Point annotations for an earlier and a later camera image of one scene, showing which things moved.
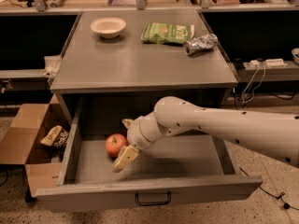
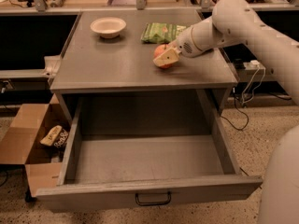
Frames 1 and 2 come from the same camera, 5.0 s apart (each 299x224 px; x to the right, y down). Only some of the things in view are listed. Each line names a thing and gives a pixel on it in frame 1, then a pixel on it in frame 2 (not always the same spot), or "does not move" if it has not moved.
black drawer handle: (153, 203) does not move
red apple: (114, 144) -> (160, 50)
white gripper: (135, 133) -> (185, 43)
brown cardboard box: (36, 139) does not move
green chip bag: (167, 33) does not move
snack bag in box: (56, 137) does not move
